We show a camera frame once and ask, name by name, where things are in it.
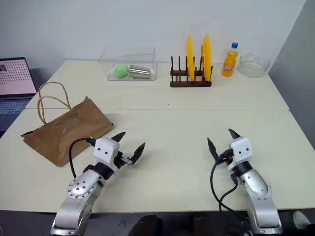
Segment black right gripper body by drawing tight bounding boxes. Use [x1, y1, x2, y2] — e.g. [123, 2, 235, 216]
[216, 148, 234, 166]

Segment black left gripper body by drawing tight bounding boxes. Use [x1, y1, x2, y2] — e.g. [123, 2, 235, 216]
[113, 147, 132, 170]

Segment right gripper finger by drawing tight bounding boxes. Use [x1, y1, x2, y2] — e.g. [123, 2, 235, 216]
[228, 128, 242, 141]
[207, 137, 220, 165]

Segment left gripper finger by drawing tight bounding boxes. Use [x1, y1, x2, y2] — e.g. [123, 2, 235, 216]
[129, 142, 146, 166]
[110, 131, 126, 143]

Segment brown paper bag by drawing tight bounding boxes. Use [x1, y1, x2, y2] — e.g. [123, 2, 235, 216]
[21, 82, 114, 168]

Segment green fuzzy ball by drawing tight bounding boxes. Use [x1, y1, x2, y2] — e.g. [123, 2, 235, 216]
[113, 63, 130, 80]

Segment dark wooden plate rack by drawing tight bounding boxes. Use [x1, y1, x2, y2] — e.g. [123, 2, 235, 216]
[169, 56, 213, 88]

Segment stacked steel cups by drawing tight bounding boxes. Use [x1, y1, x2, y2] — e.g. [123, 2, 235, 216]
[128, 64, 152, 79]

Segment orange soda bottle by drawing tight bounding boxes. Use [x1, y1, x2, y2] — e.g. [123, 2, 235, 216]
[221, 42, 239, 78]

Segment clear glass bowl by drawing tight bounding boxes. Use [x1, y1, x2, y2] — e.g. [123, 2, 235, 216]
[237, 52, 271, 79]

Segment clear plastic box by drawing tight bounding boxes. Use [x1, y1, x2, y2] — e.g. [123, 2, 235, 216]
[98, 46, 158, 82]

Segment yellow plate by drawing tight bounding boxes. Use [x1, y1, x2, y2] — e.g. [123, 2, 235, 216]
[186, 34, 196, 82]
[201, 34, 213, 82]

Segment white rounded object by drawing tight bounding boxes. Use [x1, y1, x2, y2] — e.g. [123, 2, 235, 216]
[292, 210, 312, 230]

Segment open laptop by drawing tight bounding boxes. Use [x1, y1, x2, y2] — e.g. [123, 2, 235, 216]
[0, 57, 38, 134]

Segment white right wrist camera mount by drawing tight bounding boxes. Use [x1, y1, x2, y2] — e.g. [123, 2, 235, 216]
[228, 136, 253, 172]

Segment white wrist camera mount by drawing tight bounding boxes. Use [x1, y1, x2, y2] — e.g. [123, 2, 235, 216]
[228, 136, 253, 172]
[93, 137, 121, 174]

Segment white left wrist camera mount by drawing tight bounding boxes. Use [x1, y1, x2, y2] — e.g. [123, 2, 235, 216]
[93, 137, 121, 174]

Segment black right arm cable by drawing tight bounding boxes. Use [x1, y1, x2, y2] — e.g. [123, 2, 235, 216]
[210, 149, 249, 222]

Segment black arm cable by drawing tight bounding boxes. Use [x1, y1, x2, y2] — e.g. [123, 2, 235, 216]
[68, 137, 97, 178]
[210, 149, 249, 222]

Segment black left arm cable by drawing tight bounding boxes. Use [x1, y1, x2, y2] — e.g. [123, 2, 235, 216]
[68, 137, 97, 178]

